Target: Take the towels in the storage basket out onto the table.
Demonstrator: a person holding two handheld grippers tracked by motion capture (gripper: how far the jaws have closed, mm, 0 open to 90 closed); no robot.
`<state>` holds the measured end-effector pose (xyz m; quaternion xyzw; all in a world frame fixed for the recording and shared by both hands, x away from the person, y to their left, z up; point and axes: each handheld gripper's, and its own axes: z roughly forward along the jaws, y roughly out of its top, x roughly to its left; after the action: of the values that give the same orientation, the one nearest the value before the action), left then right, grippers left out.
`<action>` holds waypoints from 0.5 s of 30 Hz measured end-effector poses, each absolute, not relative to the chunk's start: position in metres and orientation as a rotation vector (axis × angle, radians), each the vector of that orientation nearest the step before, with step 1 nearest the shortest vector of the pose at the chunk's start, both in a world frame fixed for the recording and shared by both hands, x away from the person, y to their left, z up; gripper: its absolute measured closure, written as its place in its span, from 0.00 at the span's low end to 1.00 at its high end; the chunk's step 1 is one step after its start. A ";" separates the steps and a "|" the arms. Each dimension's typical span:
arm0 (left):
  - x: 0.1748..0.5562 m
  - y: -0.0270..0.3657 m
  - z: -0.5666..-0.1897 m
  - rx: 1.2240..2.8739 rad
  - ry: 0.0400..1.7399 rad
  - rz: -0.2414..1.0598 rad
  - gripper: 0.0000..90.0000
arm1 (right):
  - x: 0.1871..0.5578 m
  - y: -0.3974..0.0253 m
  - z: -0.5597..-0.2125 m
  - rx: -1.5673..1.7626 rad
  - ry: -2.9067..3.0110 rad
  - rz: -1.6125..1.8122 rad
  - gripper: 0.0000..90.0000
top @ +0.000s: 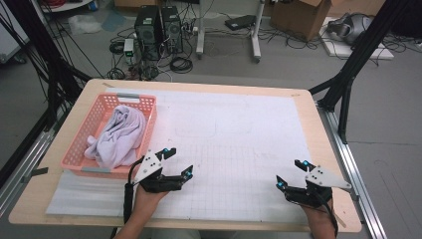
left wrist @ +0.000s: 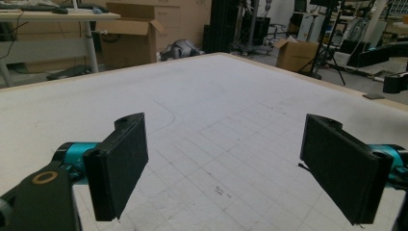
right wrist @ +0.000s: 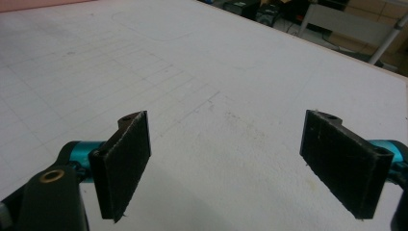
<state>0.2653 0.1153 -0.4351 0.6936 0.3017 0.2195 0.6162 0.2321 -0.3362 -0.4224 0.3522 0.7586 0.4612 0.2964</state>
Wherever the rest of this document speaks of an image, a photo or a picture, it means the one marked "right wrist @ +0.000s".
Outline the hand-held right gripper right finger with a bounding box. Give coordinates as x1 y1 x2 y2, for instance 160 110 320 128
299 109 395 220

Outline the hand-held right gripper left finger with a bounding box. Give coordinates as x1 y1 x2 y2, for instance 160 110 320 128
88 110 152 224

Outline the black computer tower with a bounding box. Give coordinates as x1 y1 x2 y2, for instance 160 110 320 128
255 4 284 27
223 0 262 19

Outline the white desk frame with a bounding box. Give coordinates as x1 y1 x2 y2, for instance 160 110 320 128
297 2 408 65

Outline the white grid mat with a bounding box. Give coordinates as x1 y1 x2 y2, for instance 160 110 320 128
0 0 408 231

